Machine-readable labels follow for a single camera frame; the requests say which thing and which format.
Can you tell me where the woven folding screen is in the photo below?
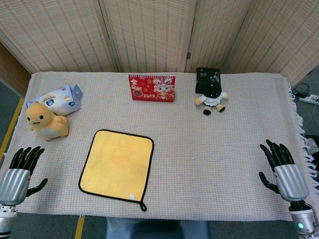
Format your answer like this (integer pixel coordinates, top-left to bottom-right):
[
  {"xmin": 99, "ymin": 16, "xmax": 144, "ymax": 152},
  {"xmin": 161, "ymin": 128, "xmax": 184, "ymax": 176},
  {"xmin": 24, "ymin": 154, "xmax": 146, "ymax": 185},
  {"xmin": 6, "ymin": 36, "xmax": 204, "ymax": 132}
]
[{"xmin": 0, "ymin": 0, "xmax": 319, "ymax": 87}]

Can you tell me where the yellow plush dinosaur toy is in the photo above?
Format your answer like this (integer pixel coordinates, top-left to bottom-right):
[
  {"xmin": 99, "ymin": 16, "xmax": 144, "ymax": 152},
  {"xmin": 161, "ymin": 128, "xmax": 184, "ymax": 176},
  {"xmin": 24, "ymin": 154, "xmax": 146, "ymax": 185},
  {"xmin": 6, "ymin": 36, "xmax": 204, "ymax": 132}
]
[{"xmin": 24, "ymin": 103, "xmax": 69, "ymax": 142}]

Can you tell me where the white woven tablecloth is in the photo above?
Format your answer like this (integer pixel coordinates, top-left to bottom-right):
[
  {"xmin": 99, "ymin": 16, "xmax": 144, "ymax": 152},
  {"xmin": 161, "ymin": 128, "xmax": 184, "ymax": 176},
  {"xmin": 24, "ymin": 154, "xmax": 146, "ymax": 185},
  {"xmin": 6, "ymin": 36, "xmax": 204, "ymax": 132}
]
[{"xmin": 0, "ymin": 71, "xmax": 319, "ymax": 222}]

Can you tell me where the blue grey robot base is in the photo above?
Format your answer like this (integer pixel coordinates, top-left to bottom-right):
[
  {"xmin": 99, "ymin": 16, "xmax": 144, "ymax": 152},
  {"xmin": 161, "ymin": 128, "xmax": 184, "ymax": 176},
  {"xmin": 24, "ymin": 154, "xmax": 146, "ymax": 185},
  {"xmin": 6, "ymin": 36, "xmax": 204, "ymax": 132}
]
[{"xmin": 104, "ymin": 217, "xmax": 211, "ymax": 239}]

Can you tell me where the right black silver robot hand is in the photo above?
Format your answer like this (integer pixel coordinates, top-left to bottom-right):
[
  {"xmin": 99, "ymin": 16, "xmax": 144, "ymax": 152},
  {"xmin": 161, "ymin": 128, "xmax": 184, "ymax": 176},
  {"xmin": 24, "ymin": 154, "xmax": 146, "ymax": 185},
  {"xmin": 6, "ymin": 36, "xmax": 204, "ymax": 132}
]
[{"xmin": 258, "ymin": 139, "xmax": 310, "ymax": 202}]

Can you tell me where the white power strip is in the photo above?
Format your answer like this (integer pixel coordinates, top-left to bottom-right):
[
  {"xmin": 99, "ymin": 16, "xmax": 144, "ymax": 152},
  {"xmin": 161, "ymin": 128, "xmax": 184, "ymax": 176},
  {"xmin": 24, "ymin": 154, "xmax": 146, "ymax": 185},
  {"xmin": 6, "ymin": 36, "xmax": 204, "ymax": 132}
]
[{"xmin": 294, "ymin": 94, "xmax": 319, "ymax": 105}]

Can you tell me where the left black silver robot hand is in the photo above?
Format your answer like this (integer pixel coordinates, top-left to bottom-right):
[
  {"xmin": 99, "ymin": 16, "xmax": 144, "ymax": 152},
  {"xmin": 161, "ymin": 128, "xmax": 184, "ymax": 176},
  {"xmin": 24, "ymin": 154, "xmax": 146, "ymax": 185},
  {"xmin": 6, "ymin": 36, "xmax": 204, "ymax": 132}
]
[{"xmin": 0, "ymin": 146, "xmax": 48, "ymax": 206}]

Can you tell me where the black adapter with cable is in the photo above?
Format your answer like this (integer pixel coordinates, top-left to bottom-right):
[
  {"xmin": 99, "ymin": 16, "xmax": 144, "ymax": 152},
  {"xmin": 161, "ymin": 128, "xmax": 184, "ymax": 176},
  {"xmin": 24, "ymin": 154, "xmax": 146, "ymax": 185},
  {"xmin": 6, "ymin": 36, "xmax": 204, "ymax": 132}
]
[{"xmin": 292, "ymin": 83, "xmax": 312, "ymax": 98}]

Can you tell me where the black cardboard box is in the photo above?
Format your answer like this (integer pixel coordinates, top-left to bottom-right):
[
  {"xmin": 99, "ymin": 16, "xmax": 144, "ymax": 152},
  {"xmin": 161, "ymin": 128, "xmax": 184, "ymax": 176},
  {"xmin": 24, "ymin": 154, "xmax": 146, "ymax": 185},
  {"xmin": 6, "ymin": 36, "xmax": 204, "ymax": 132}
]
[{"xmin": 195, "ymin": 67, "xmax": 222, "ymax": 94}]

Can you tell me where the red desk calendar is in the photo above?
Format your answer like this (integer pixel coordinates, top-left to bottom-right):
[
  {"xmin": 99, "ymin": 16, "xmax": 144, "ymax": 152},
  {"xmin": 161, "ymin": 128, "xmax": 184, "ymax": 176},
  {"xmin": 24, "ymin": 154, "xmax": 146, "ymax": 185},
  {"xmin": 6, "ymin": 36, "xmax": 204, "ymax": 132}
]
[{"xmin": 128, "ymin": 74, "xmax": 176, "ymax": 103}]

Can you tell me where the brown wooden cabinet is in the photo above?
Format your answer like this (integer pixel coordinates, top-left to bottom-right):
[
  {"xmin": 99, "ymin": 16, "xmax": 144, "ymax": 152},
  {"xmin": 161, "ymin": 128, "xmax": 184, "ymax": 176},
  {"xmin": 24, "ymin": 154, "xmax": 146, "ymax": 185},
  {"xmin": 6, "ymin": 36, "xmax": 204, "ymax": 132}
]
[{"xmin": 0, "ymin": 42, "xmax": 32, "ymax": 98}]

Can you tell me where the yellow cloth black trim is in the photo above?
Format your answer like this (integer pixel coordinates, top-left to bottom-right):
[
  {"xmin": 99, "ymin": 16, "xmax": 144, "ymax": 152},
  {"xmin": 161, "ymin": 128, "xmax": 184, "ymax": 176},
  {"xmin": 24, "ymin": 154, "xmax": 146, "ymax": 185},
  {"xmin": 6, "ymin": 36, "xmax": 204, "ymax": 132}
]
[{"xmin": 78, "ymin": 129, "xmax": 155, "ymax": 212}]

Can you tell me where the blue white tissue pack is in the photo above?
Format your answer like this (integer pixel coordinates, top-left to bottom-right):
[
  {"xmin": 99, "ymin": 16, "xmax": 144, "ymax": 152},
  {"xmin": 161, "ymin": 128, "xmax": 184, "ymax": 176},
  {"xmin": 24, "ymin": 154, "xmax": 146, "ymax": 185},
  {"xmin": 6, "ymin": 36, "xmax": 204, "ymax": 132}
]
[{"xmin": 25, "ymin": 84, "xmax": 83, "ymax": 117}]

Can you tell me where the black plush doll white shirt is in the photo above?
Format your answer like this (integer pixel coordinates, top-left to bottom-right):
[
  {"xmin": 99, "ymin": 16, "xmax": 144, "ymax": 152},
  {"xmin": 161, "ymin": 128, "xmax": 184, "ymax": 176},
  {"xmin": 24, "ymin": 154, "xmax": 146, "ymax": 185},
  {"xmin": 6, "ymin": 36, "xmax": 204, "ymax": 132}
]
[{"xmin": 194, "ymin": 86, "xmax": 230, "ymax": 116}]

